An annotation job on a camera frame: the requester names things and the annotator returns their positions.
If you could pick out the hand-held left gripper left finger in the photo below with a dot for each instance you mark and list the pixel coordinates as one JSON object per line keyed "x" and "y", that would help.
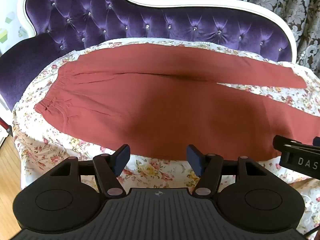
{"x": 122, "y": 158}

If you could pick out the rust red pants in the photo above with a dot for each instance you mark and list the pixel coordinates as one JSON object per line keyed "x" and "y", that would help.
{"x": 150, "y": 105}

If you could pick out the cupcake print wall poster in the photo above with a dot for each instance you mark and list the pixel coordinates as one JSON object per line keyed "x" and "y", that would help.
{"x": 10, "y": 32}

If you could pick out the purple tufted velvet sofa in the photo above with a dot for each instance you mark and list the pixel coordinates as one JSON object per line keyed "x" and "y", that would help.
{"x": 150, "y": 22}

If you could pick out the floral printed blanket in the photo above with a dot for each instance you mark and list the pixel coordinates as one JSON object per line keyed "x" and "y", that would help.
{"x": 37, "y": 140}

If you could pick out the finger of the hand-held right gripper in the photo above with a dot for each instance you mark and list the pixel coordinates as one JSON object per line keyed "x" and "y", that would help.
{"x": 278, "y": 142}
{"x": 317, "y": 141}

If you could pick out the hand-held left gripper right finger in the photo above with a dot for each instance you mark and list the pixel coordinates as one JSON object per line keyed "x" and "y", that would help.
{"x": 194, "y": 158}

